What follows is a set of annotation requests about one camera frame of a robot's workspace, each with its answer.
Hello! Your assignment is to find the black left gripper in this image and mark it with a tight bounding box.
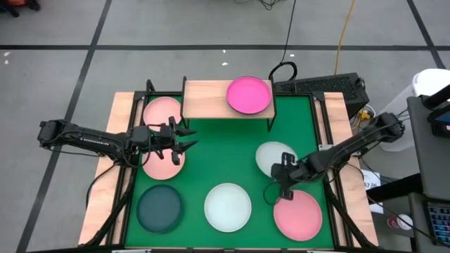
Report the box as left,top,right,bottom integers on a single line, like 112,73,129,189
150,116,200,167

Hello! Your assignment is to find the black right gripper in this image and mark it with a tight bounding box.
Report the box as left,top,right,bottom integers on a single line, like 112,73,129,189
271,151,312,202

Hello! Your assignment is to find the pale green plate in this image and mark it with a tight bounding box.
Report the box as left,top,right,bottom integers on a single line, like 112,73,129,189
255,141,299,179

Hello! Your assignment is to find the salmon pink plate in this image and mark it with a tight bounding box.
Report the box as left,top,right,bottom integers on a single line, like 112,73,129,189
141,143,186,181

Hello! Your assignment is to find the light pink plate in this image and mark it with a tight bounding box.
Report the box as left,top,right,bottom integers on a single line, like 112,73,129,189
143,96,183,131

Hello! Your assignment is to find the coral pink plate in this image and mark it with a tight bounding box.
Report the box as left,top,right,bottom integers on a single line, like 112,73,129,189
273,189,323,242

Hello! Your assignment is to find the white plate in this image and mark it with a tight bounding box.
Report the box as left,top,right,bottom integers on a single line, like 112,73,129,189
203,182,252,233

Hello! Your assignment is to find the dark teal plate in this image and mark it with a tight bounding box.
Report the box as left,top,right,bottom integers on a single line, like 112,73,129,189
136,184,184,234

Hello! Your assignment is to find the magenta plate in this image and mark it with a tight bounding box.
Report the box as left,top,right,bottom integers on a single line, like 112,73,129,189
226,76,273,115

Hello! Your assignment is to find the green table mat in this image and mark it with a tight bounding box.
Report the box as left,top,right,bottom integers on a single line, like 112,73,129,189
124,94,335,249

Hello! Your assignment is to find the white paper sheet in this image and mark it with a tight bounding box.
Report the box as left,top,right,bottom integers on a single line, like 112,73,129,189
360,168,384,214

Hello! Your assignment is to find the black computer case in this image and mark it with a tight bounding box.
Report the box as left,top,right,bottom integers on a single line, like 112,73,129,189
274,72,371,119

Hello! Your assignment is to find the red white tape roll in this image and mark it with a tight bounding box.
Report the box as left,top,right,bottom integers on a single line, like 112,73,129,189
386,213,414,231

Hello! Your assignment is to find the grey cart top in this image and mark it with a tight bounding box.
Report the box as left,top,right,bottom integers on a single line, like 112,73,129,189
406,95,450,202

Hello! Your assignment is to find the keypad with coloured keys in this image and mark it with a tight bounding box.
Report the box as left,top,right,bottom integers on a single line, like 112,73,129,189
423,202,450,247

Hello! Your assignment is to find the black device with blue screen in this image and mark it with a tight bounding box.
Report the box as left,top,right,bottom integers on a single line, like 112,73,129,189
420,84,450,138

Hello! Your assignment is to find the white bin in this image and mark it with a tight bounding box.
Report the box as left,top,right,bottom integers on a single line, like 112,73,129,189
378,68,450,153

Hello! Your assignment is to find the black chair base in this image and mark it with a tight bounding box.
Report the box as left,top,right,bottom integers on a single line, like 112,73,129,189
0,0,41,18

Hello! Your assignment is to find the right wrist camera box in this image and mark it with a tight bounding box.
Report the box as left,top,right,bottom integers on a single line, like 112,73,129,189
307,151,330,174

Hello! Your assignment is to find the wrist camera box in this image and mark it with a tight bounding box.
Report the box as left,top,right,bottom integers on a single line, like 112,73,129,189
130,125,153,145
307,151,330,174

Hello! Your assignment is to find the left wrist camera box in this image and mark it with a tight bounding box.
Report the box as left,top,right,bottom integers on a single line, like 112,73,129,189
130,125,153,145

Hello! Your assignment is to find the wooden shelf with black frame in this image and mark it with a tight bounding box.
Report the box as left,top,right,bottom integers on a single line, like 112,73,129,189
180,76,278,132

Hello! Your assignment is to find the black table frame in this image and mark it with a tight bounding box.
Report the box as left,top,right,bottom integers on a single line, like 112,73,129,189
84,79,379,253

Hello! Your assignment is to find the yellow cable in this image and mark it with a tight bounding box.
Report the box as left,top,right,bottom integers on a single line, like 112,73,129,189
333,0,358,75

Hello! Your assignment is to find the thin black cable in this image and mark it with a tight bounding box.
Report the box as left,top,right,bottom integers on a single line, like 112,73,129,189
258,0,282,11

